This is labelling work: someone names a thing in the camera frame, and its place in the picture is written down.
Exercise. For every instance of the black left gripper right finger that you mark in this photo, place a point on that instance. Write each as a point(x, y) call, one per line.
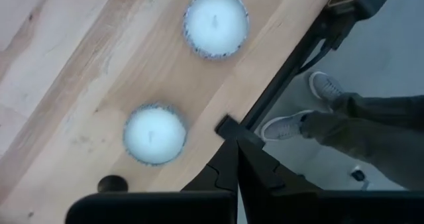
point(258, 177)

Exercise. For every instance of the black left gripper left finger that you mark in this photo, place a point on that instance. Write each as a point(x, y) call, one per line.
point(222, 171)

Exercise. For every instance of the person's shoe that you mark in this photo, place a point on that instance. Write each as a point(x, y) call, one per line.
point(326, 86)
point(285, 128)

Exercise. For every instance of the small black floor object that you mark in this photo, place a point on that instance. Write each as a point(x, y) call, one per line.
point(358, 176)

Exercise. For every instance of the person's leg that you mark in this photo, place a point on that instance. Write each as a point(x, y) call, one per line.
point(381, 108)
point(371, 151)

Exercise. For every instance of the black aluminium table frame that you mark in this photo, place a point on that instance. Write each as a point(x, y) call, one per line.
point(285, 75)

